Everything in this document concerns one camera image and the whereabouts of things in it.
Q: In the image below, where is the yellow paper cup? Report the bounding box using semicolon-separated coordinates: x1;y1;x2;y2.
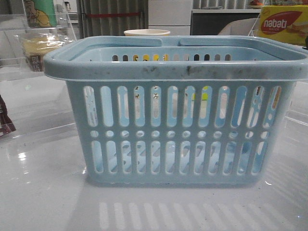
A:
124;29;170;36

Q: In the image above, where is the clear acrylic display stand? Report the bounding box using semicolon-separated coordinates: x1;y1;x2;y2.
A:
0;0;76;81

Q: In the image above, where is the yellow nabati wafer box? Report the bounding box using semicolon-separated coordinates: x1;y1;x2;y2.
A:
257;5;308;46

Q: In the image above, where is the white cabinet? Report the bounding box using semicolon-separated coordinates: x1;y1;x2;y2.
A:
148;0;193;36

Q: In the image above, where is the dark red snack packet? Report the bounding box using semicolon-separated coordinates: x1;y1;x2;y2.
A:
0;97;16;137

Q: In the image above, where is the packaged yellow bread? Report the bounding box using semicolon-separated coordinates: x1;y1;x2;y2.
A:
15;33;74;72

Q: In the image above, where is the light blue plastic basket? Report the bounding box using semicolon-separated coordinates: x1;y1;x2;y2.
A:
43;36;308;185

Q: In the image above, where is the green yellow cartoon package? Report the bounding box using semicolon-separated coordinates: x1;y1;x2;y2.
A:
23;0;57;28

